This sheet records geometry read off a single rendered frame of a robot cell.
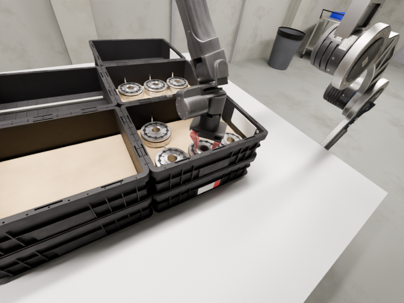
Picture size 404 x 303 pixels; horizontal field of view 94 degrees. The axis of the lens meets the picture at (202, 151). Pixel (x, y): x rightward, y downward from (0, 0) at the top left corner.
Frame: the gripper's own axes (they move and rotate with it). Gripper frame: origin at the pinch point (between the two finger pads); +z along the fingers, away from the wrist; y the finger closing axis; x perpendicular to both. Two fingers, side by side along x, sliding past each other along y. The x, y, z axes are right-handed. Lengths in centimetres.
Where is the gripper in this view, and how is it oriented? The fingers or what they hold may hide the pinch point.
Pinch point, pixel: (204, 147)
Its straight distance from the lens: 61.5
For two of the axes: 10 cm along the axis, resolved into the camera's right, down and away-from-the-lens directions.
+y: 9.6, 2.7, -0.8
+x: 2.5, -6.6, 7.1
